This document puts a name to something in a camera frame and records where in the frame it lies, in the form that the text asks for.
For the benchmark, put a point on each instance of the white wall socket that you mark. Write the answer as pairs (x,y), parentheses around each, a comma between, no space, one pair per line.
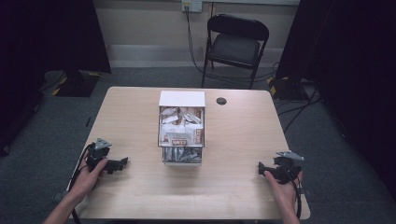
(191,5)

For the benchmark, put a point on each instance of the black table grommet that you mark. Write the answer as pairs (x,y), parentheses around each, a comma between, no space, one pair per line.
(221,100)

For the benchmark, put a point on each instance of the person's left hand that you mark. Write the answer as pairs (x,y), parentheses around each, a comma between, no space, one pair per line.
(87,182)

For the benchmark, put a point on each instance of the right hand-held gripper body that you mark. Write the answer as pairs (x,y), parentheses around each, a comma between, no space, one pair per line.
(288,168)

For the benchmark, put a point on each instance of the black curtain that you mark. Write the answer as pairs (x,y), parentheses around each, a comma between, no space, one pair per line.
(46,46)
(351,62)

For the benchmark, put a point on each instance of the black folding chair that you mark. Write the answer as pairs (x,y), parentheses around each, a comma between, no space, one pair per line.
(235,46)

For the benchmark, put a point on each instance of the white drawer with silver packets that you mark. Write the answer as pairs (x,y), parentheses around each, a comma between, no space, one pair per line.
(182,155)

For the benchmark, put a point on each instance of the black stand base yellow tape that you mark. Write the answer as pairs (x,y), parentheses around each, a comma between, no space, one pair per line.
(288,88)
(76,84)

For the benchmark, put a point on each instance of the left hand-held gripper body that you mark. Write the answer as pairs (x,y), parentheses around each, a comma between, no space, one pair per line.
(99,151)

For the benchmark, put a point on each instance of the pile of brown white packets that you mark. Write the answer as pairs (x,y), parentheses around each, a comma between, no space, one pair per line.
(180,124)

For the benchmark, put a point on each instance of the white drawer with brown packets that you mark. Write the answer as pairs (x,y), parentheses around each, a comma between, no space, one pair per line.
(181,137)

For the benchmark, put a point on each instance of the pile of silver packets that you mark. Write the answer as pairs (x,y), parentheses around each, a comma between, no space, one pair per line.
(182,154)

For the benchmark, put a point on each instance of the person's right hand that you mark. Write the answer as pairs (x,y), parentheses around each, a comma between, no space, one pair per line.
(285,193)

